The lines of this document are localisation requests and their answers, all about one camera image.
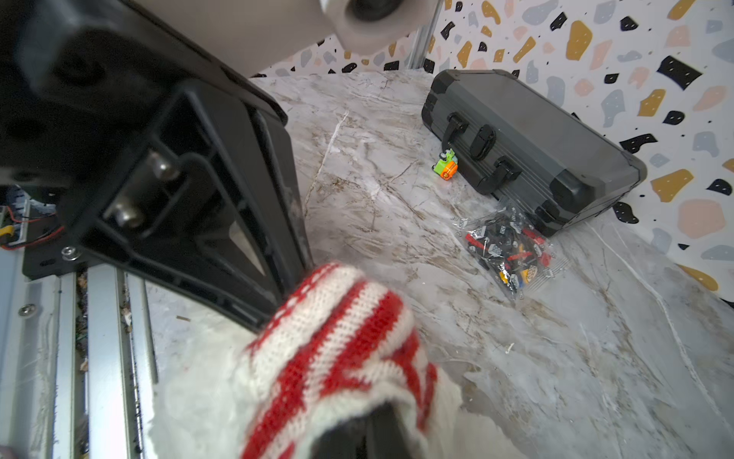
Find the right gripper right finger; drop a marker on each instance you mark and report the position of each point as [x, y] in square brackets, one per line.
[383, 437]

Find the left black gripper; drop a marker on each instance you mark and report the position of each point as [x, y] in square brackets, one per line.
[204, 201]

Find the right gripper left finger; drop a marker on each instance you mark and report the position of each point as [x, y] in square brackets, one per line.
[347, 440]

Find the red white striped knit sweater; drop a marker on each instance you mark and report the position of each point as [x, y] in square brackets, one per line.
[339, 348]

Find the white teddy bear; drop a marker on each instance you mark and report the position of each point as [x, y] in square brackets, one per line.
[205, 402]

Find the bag of toy bricks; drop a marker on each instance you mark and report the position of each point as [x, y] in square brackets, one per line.
[517, 257]

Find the small green orange toy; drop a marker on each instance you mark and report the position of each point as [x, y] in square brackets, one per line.
[447, 165]

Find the dark grey hard case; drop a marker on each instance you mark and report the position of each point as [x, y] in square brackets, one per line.
[515, 145]

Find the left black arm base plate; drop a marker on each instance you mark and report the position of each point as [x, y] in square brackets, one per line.
[50, 250]

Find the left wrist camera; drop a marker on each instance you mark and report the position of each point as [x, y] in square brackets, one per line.
[250, 36]

